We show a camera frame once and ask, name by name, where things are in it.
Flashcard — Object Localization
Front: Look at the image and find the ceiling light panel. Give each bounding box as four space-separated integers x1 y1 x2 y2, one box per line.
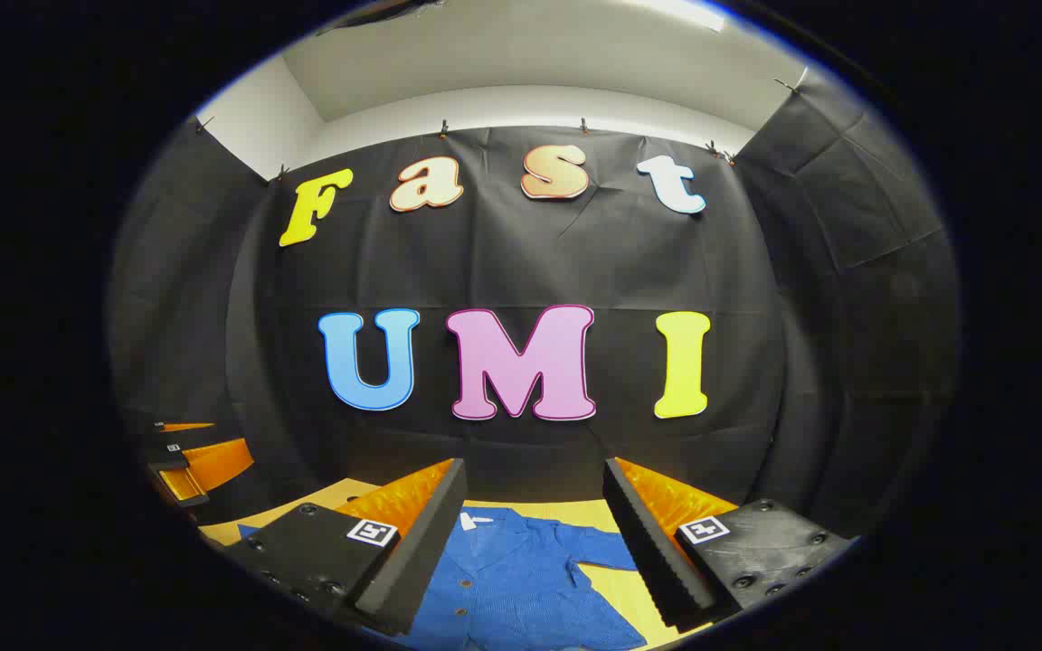
639 0 725 33

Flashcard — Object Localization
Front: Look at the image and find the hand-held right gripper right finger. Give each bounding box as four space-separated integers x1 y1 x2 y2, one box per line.
602 457 857 634

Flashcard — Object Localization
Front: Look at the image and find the row of cloth clips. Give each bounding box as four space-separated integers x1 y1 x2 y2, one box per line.
195 77 798 182

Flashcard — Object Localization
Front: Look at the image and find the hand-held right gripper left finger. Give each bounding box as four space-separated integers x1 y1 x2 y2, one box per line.
230 458 469 637

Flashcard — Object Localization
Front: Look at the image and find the blue button shirt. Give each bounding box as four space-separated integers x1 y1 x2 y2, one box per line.
236 506 649 651

